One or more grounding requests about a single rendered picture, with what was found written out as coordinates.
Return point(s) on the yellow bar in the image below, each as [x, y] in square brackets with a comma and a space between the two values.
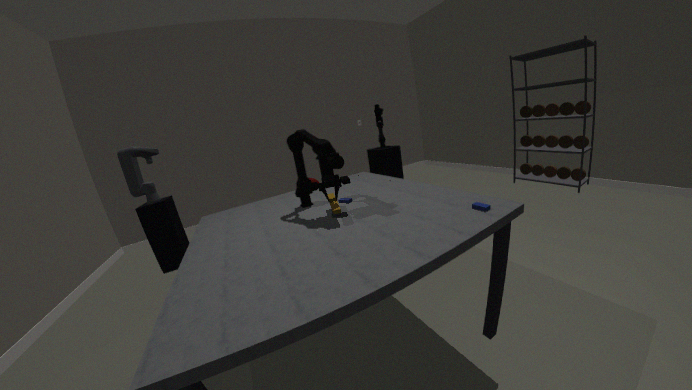
[334, 204]

